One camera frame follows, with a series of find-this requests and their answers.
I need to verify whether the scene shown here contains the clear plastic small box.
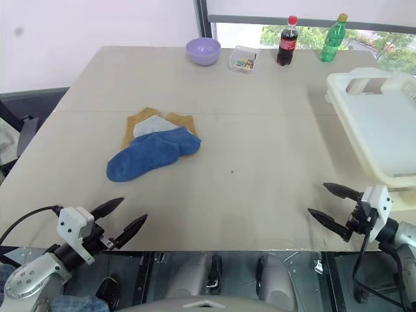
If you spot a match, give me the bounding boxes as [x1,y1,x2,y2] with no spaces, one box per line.
[227,45,262,75]

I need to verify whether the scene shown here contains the colourful small clips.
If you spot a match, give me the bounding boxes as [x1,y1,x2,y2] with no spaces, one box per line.
[234,57,257,70]

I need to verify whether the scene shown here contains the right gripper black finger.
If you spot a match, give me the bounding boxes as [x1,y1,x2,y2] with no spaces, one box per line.
[322,182,363,201]
[307,208,350,242]

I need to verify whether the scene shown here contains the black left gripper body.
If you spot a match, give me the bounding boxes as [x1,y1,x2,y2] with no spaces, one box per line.
[81,222,118,258]

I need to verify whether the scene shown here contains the purple plastic bowl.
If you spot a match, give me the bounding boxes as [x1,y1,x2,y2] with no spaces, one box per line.
[185,37,222,67]

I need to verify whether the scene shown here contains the dark window frame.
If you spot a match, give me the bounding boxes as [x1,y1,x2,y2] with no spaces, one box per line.
[197,0,416,49]

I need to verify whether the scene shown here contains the grey rounded robot leg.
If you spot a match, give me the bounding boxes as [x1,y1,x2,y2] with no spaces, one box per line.
[255,253,298,312]

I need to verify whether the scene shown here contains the cola bottle red cap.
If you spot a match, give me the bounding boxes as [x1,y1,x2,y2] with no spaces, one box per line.
[276,15,299,67]

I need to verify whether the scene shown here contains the mustard yellow ankle sock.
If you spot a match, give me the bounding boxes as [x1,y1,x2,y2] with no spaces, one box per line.
[121,107,163,150]
[164,112,200,137]

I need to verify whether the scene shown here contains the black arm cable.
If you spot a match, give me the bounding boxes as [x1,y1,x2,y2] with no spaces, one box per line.
[352,211,411,308]
[0,204,63,245]

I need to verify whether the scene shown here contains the dark grey chair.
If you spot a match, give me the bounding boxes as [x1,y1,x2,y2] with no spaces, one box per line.
[0,86,71,178]

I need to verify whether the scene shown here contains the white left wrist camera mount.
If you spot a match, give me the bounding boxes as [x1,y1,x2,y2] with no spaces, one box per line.
[57,206,96,265]

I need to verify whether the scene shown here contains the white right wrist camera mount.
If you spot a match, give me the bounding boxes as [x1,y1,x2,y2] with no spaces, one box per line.
[360,185,391,243]

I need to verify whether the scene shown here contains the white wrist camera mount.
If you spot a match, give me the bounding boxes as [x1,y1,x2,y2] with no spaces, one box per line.
[360,185,391,243]
[57,206,96,265]

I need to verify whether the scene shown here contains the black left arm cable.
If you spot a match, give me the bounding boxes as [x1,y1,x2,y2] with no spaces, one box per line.
[0,204,63,245]

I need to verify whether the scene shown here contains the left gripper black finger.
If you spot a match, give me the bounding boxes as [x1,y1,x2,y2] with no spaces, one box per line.
[115,213,149,250]
[90,197,125,220]

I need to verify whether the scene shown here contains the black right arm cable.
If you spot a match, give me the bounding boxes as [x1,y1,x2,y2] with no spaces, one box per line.
[352,211,411,308]

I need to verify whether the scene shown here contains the grey robot torso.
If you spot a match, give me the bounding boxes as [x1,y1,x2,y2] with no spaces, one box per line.
[113,294,293,312]

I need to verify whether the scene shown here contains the green bottle yellow cap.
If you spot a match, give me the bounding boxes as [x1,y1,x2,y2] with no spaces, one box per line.
[319,12,349,63]

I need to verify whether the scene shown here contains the white plastic tray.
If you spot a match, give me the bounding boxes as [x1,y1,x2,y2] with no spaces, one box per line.
[326,67,416,189]

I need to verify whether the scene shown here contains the light grey ankle sock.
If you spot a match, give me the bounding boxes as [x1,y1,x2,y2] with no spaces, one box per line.
[133,116,175,137]

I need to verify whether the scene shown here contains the black shoe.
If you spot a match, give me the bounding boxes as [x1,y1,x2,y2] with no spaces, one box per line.
[96,276,122,304]

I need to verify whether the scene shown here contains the cream plastic base tray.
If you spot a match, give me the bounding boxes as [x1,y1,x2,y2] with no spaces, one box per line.
[324,90,416,211]

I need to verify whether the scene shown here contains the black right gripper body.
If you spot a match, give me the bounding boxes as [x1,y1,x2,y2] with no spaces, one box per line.
[344,191,380,243]

